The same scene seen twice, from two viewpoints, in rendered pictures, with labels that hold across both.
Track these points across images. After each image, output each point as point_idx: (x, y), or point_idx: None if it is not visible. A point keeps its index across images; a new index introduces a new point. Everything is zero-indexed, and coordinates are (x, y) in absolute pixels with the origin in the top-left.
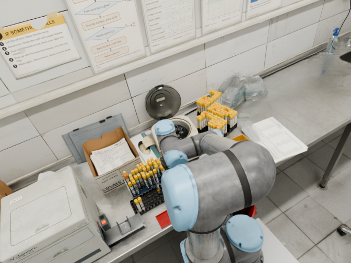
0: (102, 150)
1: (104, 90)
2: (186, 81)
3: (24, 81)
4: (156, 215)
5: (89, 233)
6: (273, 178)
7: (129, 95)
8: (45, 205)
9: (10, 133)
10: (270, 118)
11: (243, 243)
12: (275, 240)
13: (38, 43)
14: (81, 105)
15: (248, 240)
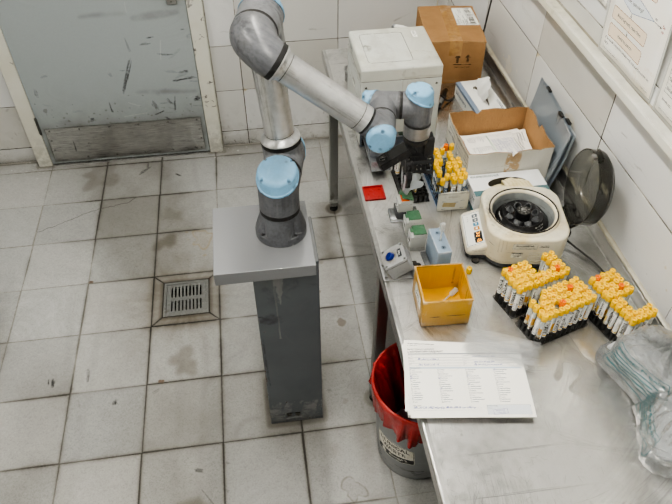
0: (526, 141)
1: (593, 81)
2: (658, 234)
3: None
4: (384, 188)
5: (359, 94)
6: (234, 39)
7: (601, 130)
8: (393, 49)
9: (530, 17)
10: (532, 409)
11: (264, 162)
12: (278, 264)
13: None
14: (571, 68)
15: (264, 166)
